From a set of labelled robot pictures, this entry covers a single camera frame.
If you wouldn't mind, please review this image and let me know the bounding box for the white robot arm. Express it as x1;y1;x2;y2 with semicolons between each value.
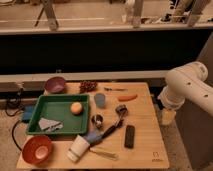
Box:
158;62;213;125

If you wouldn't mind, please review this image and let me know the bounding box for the grey folded towel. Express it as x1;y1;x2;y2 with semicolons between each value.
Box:
38;118;63;132

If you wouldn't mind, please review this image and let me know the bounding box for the silver fork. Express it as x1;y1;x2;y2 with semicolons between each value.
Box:
104;87;127;91

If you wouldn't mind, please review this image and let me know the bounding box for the blue plastic cup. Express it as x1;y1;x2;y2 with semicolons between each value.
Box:
94;93;105;108

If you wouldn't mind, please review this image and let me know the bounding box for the bunch of dark grapes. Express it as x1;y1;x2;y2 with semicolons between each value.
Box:
79;81;97;93

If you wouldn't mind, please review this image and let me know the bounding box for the orange carrot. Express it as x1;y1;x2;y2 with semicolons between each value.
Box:
117;94;138;102

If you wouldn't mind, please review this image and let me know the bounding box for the small dark metal clip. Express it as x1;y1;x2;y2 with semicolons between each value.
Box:
115;104;128;116

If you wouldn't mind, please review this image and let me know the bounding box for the small metal cup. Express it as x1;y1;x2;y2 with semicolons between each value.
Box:
91;114;103;129

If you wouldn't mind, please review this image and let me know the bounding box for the orange round fruit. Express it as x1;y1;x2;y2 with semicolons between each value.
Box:
70;102;83;115

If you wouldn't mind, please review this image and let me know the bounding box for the purple bowl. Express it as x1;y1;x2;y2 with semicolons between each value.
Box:
44;76;66;94

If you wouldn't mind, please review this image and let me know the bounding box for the black remote control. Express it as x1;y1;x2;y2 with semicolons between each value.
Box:
124;125;135;149

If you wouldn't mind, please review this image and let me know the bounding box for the green plastic tray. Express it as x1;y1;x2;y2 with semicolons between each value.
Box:
27;94;90;135

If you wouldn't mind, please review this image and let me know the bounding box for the white paper cup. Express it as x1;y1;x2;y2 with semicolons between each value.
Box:
67;135;90;162

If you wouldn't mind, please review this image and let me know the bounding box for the wooden chopsticks pair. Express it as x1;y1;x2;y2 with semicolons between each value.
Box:
90;148;118;160

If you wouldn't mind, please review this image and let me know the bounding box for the blue box on floor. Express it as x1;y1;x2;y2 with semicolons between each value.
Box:
22;105;34;123

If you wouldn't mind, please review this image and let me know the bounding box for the red bowl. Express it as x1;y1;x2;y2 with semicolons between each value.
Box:
22;135;53;165

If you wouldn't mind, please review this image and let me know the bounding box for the blue handled black brush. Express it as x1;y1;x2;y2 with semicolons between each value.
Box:
84;120;123;146

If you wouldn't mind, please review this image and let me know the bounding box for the black floor cable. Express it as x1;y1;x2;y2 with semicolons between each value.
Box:
4;87;26;151

